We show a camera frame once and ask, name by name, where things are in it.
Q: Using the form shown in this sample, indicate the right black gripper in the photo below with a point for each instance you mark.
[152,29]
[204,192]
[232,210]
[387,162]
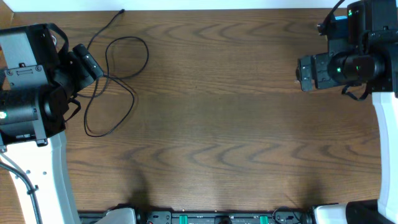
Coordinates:
[306,73]

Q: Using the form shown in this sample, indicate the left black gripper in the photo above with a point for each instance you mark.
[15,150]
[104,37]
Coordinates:
[88,61]

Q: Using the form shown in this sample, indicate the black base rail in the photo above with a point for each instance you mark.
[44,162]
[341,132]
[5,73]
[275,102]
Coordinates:
[281,215]

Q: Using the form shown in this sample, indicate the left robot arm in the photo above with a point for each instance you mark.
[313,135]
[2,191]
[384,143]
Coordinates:
[44,81]

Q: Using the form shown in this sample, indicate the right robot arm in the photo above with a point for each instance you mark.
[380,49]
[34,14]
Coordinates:
[362,58]

